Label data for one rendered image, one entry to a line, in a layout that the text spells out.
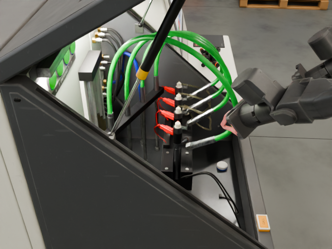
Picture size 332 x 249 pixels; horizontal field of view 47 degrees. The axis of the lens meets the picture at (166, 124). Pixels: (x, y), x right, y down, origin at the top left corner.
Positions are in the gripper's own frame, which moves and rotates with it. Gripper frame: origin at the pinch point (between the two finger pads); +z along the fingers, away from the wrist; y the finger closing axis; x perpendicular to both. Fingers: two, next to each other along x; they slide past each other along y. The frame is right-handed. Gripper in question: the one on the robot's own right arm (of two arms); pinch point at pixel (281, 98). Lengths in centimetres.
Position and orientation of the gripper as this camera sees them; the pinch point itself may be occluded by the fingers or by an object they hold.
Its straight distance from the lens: 111.9
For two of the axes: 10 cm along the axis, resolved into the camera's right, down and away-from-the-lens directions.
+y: -6.6, -7.1, -2.4
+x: -3.1, 5.4, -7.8
